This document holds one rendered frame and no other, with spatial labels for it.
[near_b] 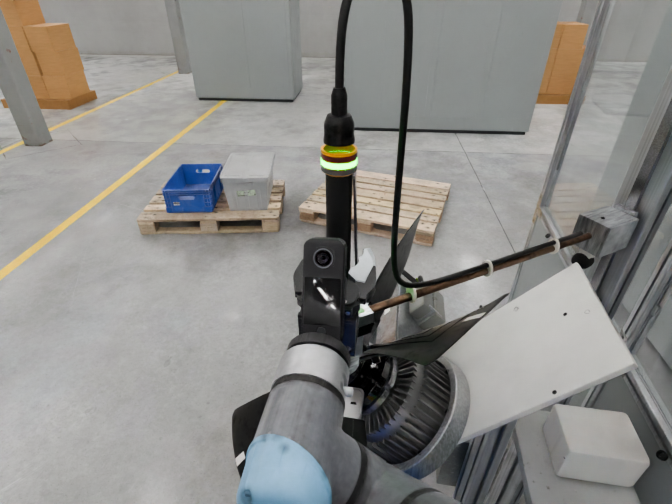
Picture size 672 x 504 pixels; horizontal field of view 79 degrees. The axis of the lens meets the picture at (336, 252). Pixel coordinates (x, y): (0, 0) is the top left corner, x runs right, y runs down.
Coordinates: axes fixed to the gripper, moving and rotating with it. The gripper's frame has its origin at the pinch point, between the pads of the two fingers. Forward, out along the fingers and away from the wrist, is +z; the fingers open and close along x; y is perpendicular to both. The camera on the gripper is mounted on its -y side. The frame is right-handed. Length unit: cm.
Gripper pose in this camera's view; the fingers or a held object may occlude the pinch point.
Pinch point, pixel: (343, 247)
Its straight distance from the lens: 58.9
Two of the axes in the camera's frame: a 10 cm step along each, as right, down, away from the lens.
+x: 9.9, 0.9, -1.3
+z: 1.6, -5.5, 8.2
